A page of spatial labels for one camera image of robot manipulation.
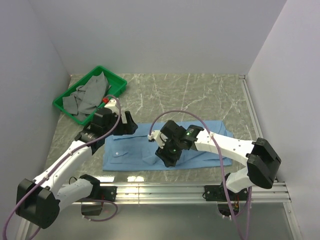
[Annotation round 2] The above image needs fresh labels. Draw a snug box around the grey long sleeve shirt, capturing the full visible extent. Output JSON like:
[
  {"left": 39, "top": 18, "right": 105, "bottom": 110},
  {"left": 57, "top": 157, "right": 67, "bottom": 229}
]
[{"left": 62, "top": 72, "right": 111, "bottom": 122}]

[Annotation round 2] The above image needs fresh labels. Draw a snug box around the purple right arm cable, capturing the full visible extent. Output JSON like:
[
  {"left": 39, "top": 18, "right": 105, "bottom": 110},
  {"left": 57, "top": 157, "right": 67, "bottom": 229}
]
[{"left": 149, "top": 109, "right": 252, "bottom": 240}]

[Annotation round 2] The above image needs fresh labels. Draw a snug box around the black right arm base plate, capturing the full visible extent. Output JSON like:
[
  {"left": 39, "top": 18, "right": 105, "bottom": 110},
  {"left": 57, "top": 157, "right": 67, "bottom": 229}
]
[{"left": 202, "top": 185, "right": 249, "bottom": 202}]

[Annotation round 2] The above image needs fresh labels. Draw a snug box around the light blue long sleeve shirt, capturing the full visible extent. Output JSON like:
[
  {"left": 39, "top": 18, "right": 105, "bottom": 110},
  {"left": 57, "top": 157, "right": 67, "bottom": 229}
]
[{"left": 102, "top": 123, "right": 220, "bottom": 172}]

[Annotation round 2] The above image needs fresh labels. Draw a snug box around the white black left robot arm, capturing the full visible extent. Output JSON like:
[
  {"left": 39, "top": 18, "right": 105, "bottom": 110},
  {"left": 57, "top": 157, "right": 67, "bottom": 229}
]
[{"left": 14, "top": 107, "right": 138, "bottom": 229}]

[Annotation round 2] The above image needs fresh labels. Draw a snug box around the aluminium front mounting rail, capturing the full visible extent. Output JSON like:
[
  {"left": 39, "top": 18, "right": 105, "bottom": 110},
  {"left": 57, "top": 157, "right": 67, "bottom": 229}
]
[{"left": 62, "top": 181, "right": 292, "bottom": 206}]

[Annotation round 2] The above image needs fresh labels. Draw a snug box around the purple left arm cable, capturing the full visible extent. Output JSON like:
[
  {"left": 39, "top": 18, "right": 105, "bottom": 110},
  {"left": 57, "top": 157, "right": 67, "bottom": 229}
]
[{"left": 3, "top": 94, "right": 123, "bottom": 240}]

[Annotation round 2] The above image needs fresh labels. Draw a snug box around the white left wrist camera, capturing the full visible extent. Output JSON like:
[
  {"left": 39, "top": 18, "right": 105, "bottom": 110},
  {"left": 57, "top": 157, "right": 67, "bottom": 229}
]
[{"left": 102, "top": 97, "right": 118, "bottom": 109}]

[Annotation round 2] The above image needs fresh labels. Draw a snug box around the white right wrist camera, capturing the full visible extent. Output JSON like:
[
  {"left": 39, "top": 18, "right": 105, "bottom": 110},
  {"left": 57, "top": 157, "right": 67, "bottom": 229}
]
[{"left": 147, "top": 130, "right": 168, "bottom": 149}]

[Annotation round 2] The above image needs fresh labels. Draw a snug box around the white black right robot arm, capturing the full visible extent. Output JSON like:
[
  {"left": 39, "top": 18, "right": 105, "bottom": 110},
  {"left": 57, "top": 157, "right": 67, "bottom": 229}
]
[{"left": 148, "top": 120, "right": 282, "bottom": 200}]

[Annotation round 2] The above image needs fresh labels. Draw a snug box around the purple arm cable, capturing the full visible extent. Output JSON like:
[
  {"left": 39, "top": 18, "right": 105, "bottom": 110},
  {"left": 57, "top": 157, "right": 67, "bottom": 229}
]
[
  {"left": 3, "top": 94, "right": 123, "bottom": 240},
  {"left": 149, "top": 109, "right": 252, "bottom": 240}
]

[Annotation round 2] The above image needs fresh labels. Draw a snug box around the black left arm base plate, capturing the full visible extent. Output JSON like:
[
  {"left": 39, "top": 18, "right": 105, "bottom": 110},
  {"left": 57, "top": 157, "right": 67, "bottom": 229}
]
[{"left": 84, "top": 186, "right": 117, "bottom": 202}]

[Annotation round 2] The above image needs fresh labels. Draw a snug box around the aluminium side rail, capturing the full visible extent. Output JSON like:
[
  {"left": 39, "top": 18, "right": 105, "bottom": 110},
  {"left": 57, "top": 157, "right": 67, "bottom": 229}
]
[{"left": 239, "top": 75, "right": 263, "bottom": 138}]

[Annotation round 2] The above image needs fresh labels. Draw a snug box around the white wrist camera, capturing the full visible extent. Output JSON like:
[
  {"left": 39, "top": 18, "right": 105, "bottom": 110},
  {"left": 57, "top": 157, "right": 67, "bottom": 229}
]
[
  {"left": 147, "top": 130, "right": 168, "bottom": 149},
  {"left": 102, "top": 97, "right": 118, "bottom": 109}
]

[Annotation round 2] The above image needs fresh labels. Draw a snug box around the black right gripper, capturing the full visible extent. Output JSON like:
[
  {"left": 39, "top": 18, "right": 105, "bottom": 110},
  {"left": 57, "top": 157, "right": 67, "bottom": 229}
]
[{"left": 155, "top": 136, "right": 183, "bottom": 168}]

